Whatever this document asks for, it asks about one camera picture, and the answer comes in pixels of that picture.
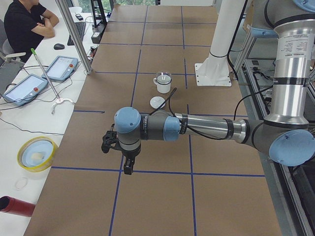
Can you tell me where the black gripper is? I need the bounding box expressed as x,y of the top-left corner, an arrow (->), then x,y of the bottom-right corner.
121,144 -> 141,175

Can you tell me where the clear plastic funnel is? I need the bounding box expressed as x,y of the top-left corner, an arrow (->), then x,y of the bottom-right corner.
156,72 -> 172,85

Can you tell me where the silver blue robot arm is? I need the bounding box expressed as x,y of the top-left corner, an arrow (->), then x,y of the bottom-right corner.
115,6 -> 266,178

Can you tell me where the white enamel cup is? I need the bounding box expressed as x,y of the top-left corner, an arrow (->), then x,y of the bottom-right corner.
153,73 -> 172,94

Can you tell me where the white round lid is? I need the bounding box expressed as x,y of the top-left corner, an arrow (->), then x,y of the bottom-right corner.
150,96 -> 165,109

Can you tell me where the white curved plastic piece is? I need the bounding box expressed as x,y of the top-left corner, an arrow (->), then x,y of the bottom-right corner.
51,98 -> 75,114

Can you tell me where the blue teach pendant far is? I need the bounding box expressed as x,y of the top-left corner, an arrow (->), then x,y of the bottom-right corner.
45,56 -> 78,82

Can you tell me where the blue teach pendant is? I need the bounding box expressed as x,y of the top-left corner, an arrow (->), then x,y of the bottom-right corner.
3,74 -> 48,106
45,56 -> 78,82

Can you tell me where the red cylinder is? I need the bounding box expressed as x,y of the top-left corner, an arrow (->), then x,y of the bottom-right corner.
0,196 -> 35,217

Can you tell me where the blue teach pendant near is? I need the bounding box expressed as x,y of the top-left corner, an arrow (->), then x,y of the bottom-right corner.
3,74 -> 48,106

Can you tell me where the black computer mouse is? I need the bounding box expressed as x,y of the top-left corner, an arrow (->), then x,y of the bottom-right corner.
54,43 -> 65,50

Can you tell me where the black keyboard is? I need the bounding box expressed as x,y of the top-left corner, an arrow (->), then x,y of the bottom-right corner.
67,21 -> 87,46

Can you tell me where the metal rod green tip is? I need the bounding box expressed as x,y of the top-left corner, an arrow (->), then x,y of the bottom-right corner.
31,48 -> 62,102

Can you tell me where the grey office chair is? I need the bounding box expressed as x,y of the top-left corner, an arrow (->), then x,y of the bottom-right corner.
0,20 -> 24,94

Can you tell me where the black handheld device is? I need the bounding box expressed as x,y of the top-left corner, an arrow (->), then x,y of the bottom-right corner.
75,14 -> 84,21

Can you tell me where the person in black shirt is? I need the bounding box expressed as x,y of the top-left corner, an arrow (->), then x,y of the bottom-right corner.
4,0 -> 59,62

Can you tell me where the clear rubber ring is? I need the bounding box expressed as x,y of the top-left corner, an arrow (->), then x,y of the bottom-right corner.
15,177 -> 29,190

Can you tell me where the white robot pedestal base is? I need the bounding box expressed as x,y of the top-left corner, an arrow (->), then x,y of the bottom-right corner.
195,0 -> 247,87

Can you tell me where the aluminium side frame rack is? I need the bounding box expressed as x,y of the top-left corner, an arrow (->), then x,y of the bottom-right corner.
235,29 -> 315,236

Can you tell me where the aluminium frame post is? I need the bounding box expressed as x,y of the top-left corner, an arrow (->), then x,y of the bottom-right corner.
56,0 -> 92,75

